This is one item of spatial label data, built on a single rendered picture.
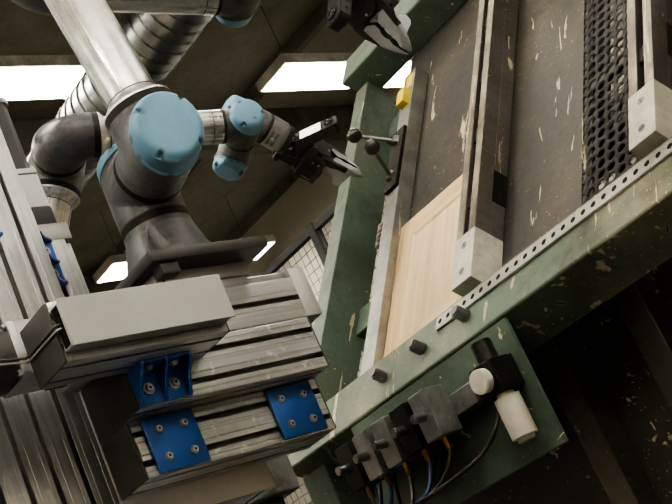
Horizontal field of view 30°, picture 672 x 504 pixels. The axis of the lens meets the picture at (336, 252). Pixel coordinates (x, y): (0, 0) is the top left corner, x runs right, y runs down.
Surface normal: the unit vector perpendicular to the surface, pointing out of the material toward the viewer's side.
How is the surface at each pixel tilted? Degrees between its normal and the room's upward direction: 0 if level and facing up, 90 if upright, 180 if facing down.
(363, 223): 90
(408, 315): 53
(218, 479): 90
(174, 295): 90
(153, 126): 98
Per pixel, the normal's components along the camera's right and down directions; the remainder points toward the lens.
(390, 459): -0.75, 0.11
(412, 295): -0.84, -0.44
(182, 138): 0.41, -0.34
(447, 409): 0.54, -0.49
